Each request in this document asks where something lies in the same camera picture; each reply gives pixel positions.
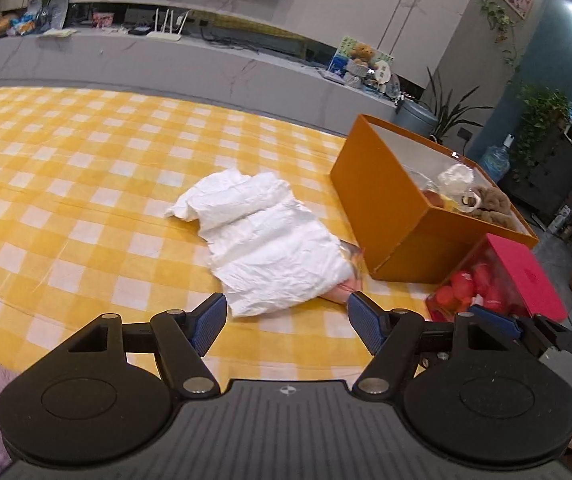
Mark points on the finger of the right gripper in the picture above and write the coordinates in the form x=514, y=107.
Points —
x=540, y=334
x=508, y=326

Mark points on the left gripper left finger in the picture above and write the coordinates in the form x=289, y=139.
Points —
x=204, y=323

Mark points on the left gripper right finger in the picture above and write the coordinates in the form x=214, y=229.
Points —
x=369, y=321

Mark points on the white plastic bag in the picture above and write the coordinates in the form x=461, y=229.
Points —
x=266, y=248

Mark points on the brown plush toy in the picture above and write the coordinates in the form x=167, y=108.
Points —
x=494, y=207

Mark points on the white ribbon gift bag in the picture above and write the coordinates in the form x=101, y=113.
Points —
x=456, y=181

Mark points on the yellow cloth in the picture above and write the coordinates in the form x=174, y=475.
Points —
x=442, y=201

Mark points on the pink box with red balls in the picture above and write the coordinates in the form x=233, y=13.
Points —
x=500, y=275

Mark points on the blue water jug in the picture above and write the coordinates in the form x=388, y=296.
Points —
x=496, y=159

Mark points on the dark plant shelf cabinet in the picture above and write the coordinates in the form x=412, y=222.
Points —
x=540, y=175

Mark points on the yellow checkered mat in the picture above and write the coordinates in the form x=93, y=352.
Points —
x=86, y=179

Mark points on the grey round trash bin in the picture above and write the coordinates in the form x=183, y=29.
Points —
x=415, y=118

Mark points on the potted plant beside bin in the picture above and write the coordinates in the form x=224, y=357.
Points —
x=450, y=112

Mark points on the grey marble TV console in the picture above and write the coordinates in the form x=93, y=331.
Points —
x=194, y=69

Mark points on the small teddy bear figurine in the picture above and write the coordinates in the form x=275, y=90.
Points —
x=360, y=60

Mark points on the white wifi router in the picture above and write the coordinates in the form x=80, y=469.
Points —
x=168, y=25

